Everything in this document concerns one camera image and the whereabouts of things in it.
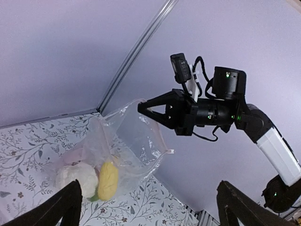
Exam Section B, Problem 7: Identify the floral patterned table mat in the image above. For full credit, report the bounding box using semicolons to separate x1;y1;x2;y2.
0;114;197;226

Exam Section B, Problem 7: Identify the red toy pepper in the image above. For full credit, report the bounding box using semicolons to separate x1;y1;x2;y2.
63;149;85;166

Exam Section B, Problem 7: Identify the yellow toy corn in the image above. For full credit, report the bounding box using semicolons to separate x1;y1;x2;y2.
97;161;119;201

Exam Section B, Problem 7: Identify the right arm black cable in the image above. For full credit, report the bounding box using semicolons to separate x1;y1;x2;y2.
183;56;218;142

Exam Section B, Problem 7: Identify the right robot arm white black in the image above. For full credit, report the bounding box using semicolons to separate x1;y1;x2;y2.
137;66;301;213

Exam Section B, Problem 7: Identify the clear zip top bag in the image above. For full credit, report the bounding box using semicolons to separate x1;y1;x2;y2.
53;99;174;202

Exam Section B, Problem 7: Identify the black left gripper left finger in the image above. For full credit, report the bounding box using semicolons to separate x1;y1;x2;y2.
4;180;83;226

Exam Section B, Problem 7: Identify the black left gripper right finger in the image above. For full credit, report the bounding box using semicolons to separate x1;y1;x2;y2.
216;180;296;226

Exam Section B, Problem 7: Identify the right aluminium frame post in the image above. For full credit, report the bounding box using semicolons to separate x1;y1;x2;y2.
96;0;178;113

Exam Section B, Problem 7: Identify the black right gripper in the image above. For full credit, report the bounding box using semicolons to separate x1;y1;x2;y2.
137;89;237;136

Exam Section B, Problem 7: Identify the white toy cauliflower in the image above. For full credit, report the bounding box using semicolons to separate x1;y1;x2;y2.
55;162;98;198

